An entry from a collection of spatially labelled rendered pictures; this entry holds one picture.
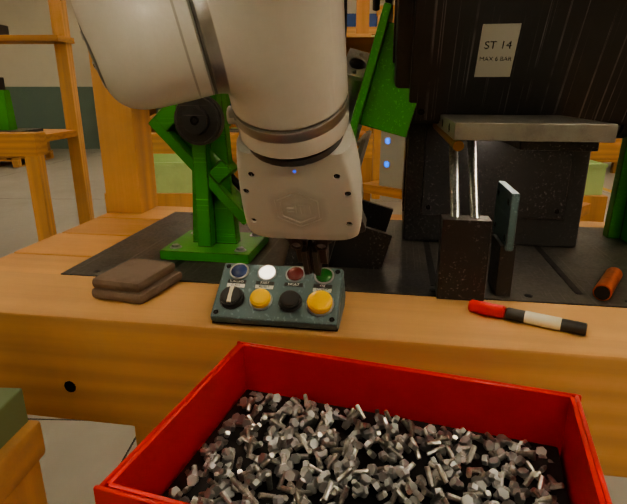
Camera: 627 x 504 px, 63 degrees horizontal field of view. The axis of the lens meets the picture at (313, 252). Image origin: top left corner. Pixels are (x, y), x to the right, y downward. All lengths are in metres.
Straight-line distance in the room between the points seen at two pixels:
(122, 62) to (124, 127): 0.97
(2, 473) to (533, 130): 0.60
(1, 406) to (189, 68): 0.37
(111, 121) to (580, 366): 1.06
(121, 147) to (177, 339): 0.73
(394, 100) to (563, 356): 0.40
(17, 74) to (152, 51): 12.22
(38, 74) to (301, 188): 11.95
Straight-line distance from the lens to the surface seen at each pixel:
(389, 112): 0.76
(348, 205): 0.41
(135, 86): 0.32
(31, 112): 12.44
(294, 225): 0.44
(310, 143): 0.36
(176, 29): 0.31
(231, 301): 0.60
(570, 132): 0.60
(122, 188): 1.31
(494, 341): 0.60
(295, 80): 0.33
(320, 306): 0.58
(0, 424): 0.57
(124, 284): 0.70
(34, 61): 12.34
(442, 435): 0.47
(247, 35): 0.31
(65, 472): 1.94
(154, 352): 0.66
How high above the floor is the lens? 1.16
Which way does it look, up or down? 18 degrees down
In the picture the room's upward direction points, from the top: straight up
